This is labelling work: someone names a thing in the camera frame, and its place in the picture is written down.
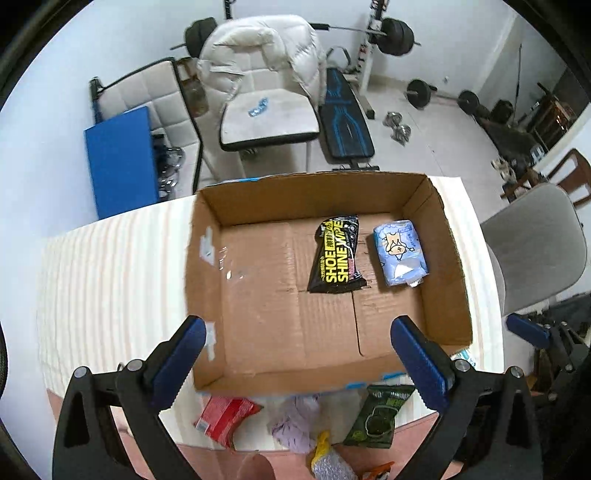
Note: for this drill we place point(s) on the grey office chair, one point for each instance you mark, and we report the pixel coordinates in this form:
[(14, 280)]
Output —
[(538, 245)]

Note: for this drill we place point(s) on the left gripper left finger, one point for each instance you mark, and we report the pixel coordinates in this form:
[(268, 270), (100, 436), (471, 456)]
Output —
[(87, 443)]

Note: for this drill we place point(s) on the orange snack bag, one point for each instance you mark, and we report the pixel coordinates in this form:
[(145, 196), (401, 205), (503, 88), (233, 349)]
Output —
[(381, 472)]

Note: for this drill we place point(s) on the red snack packet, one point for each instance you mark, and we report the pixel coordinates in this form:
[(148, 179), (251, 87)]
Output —
[(221, 417)]

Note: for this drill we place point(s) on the wooden chair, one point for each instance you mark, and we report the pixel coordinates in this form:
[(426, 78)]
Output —
[(579, 177)]

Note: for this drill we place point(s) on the chrome dumbbells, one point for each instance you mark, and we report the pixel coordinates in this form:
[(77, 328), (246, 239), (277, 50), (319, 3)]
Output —
[(401, 132)]

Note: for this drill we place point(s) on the light blue tissue pack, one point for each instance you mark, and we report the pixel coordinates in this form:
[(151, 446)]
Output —
[(400, 253)]

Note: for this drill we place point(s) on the white padded chair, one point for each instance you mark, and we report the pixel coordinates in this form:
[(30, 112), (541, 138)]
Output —
[(263, 118)]

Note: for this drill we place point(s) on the open cardboard box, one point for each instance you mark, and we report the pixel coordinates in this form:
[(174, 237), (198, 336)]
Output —
[(299, 277)]

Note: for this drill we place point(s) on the barbell on rack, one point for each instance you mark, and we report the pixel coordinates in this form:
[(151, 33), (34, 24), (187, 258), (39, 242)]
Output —
[(394, 37)]

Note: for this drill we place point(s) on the lavender knit cloth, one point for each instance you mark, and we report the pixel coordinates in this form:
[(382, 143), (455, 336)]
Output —
[(294, 427)]

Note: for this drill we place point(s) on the black blue weight bench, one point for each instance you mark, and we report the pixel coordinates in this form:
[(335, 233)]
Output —
[(347, 136)]

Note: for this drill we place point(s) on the floor barbell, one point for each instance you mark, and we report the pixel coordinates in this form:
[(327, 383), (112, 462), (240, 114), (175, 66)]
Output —
[(419, 94)]

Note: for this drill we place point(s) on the green wet wipes pack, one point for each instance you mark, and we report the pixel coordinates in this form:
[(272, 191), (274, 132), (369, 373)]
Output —
[(375, 424)]

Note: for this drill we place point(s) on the black shoe shine wipes pack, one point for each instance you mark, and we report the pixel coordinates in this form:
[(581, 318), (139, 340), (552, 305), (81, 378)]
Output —
[(334, 270)]

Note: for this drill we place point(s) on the yellow silver scrub pad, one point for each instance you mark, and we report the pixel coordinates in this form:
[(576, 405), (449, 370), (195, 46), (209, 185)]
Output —
[(327, 464)]

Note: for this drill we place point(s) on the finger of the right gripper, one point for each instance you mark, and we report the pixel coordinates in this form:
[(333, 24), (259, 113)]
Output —
[(529, 331)]

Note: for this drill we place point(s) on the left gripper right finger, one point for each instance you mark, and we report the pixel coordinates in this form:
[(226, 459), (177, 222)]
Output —
[(486, 421)]

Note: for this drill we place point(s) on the white puffer jacket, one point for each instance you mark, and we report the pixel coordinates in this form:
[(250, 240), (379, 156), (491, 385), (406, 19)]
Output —
[(262, 53)]

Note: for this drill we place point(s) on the blue foam board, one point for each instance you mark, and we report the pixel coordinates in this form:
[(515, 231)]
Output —
[(122, 163)]

